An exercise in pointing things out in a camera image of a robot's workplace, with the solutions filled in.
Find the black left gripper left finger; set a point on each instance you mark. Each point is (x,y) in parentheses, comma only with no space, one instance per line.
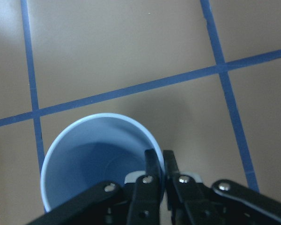
(144,208)

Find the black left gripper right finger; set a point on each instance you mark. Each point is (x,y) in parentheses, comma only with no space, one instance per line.
(187,199)

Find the light blue plastic cup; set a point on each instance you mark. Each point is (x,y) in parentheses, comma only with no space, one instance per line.
(99,147)

